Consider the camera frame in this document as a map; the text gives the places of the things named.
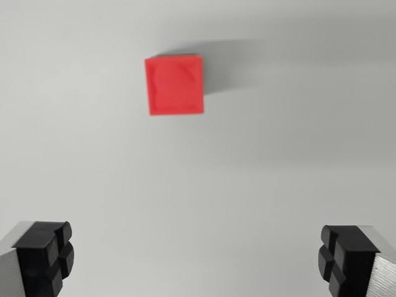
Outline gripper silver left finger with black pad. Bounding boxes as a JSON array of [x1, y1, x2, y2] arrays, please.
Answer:
[[0, 220, 75, 297]]

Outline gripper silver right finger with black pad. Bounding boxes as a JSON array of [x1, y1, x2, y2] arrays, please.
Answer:
[[317, 224, 396, 297]]

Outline red embossed cube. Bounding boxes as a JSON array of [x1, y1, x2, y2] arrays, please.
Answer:
[[144, 54, 205, 116]]

